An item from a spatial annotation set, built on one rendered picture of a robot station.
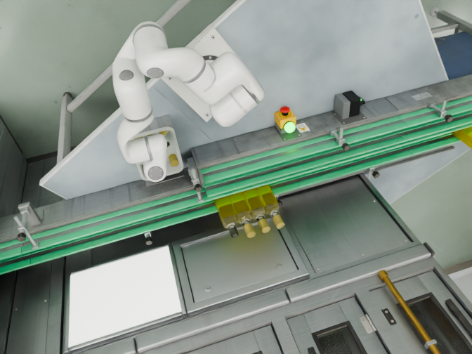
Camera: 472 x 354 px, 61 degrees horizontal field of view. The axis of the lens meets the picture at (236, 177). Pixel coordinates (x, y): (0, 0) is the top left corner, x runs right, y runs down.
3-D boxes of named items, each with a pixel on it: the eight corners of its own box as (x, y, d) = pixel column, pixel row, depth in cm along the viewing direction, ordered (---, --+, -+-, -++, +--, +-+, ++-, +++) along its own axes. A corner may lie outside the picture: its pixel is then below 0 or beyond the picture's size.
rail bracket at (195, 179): (193, 189, 164) (199, 210, 155) (185, 158, 153) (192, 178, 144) (200, 187, 165) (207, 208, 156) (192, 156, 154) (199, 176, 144)
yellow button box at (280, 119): (274, 125, 172) (280, 134, 167) (273, 110, 167) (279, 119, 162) (289, 121, 173) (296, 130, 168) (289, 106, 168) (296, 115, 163)
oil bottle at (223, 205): (212, 196, 170) (225, 232, 155) (210, 187, 167) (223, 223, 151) (225, 193, 171) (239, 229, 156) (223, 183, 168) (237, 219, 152)
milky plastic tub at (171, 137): (140, 169, 167) (142, 182, 160) (124, 125, 152) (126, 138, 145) (180, 158, 169) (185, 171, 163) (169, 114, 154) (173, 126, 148)
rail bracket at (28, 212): (34, 216, 163) (28, 259, 146) (14, 187, 151) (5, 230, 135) (46, 213, 163) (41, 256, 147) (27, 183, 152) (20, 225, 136)
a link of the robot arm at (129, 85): (180, 112, 113) (173, 77, 122) (168, 50, 96) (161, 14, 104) (123, 123, 111) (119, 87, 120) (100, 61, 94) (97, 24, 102)
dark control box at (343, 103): (333, 109, 176) (342, 119, 170) (334, 93, 171) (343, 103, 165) (350, 105, 177) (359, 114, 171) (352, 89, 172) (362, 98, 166)
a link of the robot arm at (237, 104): (197, 95, 129) (208, 116, 116) (228, 67, 127) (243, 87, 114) (215, 114, 135) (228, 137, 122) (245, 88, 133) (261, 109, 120)
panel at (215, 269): (69, 277, 162) (67, 356, 137) (66, 272, 160) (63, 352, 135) (277, 215, 175) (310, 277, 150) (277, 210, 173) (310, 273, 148)
